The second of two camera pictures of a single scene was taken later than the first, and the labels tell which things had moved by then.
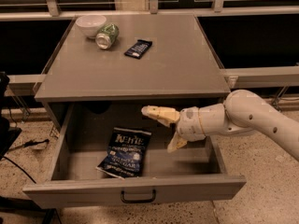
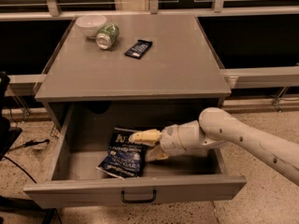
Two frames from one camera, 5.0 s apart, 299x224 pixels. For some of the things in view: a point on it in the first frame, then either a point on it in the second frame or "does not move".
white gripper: (189, 124) -> (169, 139)
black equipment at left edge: (7, 133) does not move
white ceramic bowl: (91, 24) does not move
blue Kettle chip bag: (126, 152) does not move
